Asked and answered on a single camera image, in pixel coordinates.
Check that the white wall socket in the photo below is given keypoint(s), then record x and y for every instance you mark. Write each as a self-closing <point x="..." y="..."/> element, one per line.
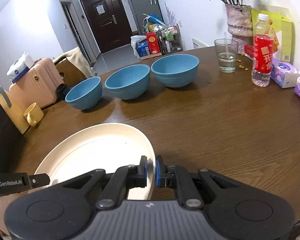
<point x="180" y="23"/>

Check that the white leaning board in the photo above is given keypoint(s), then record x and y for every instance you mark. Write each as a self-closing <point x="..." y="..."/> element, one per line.
<point x="198" y="43"/>

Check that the black cylinder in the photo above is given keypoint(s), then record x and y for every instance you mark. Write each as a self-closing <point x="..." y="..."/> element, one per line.
<point x="61" y="92"/>

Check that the cardboard box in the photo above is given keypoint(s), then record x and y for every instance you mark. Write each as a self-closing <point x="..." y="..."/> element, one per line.
<point x="150" y="56"/>

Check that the beige cloth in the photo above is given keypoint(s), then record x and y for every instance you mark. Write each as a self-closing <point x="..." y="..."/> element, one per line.
<point x="77" y="60"/>

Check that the white blue tissue pack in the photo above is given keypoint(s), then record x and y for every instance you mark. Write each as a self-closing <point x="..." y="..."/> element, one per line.
<point x="20" y="67"/>

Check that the grey refrigerator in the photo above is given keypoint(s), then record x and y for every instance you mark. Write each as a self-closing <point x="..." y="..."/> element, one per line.
<point x="140" y="5"/>

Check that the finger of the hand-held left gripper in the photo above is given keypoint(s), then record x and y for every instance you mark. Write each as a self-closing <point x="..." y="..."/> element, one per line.
<point x="15" y="182"/>

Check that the dark brown door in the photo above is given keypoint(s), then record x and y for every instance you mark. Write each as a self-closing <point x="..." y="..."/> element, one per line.
<point x="105" y="20"/>

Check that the yellow mug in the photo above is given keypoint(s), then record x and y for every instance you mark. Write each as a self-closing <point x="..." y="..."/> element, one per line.
<point x="35" y="113"/>

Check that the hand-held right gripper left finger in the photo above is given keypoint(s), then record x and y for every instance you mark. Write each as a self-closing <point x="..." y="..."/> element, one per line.
<point x="144" y="172"/>

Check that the white plastic bag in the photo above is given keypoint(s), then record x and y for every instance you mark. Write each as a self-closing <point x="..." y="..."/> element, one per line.
<point x="136" y="42"/>

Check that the teal bag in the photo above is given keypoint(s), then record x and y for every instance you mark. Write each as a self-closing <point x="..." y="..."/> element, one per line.
<point x="153" y="21"/>

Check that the mottled pink vase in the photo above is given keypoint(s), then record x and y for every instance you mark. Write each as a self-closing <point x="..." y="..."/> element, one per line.
<point x="238" y="22"/>

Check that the scattered yellow kernels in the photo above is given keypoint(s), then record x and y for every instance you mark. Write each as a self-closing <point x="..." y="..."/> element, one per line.
<point x="241" y="67"/>

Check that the clear drinking glass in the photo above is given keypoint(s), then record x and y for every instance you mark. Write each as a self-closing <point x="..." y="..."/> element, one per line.
<point x="226" y="60"/>

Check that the red label water bottle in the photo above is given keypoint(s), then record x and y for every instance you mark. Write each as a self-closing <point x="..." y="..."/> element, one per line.
<point x="262" y="55"/>

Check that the large black object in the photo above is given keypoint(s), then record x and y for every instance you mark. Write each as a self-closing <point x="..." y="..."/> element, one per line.
<point x="2" y="140"/>

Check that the blue carton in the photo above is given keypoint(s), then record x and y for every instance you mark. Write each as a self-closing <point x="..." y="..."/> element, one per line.
<point x="143" y="48"/>

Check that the pink ribbed suitcase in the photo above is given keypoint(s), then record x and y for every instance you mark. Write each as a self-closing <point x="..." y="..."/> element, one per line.
<point x="40" y="85"/>

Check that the brown chair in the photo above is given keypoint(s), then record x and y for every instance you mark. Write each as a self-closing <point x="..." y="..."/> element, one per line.
<point x="67" y="72"/>

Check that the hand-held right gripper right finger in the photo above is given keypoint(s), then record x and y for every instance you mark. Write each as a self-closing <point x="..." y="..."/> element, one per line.
<point x="159" y="172"/>

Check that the clear stirring rod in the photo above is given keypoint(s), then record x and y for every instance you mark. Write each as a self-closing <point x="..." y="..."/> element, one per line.
<point x="225" y="42"/>

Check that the red flat carton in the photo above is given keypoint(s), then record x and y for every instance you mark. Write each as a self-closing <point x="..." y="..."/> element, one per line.
<point x="248" y="51"/>

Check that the green snack bag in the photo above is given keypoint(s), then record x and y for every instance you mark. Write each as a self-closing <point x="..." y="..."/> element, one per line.
<point x="282" y="37"/>

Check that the blue ribbed bowl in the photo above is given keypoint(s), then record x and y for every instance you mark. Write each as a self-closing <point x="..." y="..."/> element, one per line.
<point x="175" y="71"/>
<point x="127" y="82"/>
<point x="83" y="95"/>

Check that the cream round plate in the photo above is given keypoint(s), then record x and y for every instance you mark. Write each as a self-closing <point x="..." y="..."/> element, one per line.
<point x="95" y="150"/>

